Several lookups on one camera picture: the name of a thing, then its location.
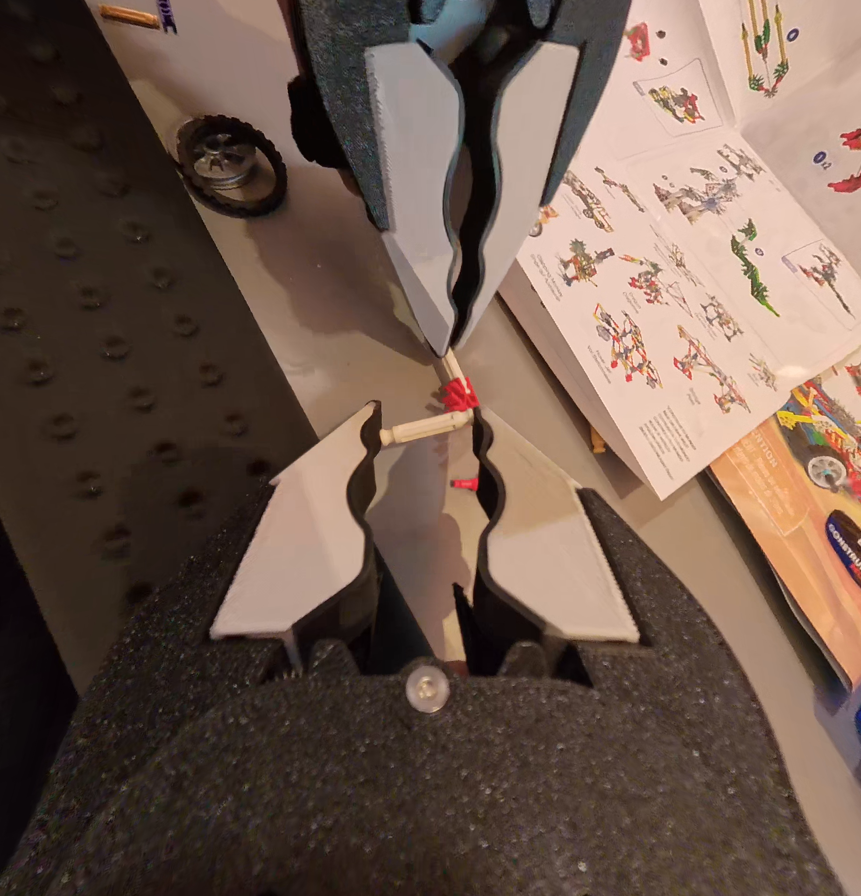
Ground orange plastic rod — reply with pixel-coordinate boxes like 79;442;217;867
98;3;162;29

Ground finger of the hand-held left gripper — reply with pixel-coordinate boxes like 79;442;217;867
450;38;583;344
364;41;473;359

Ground black toy wheel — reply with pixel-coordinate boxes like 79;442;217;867
175;115;286;219

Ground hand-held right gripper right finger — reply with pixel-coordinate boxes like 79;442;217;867
470;408;643;644

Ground orange toy set box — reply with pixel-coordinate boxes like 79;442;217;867
707;378;861;690

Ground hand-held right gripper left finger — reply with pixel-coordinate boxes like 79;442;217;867
208;399;384;669

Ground white instruction booklet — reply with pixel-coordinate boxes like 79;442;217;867
497;0;861;501

